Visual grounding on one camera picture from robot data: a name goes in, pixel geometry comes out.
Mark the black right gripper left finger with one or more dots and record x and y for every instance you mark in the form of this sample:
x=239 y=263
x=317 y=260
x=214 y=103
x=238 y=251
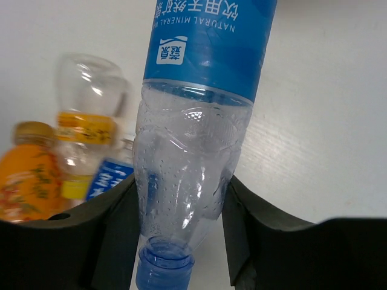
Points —
x=90 y=246

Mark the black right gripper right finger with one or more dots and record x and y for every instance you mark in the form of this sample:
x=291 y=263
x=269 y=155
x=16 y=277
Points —
x=268 y=248

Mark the blue label bottle white cap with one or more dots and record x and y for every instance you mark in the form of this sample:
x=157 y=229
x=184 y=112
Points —
x=113 y=169

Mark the orange juice bottle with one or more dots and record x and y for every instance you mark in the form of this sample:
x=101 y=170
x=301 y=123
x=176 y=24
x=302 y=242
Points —
x=30 y=177

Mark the clear bottle yellow cap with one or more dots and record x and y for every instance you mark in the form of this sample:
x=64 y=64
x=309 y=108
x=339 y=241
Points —
x=90 y=90

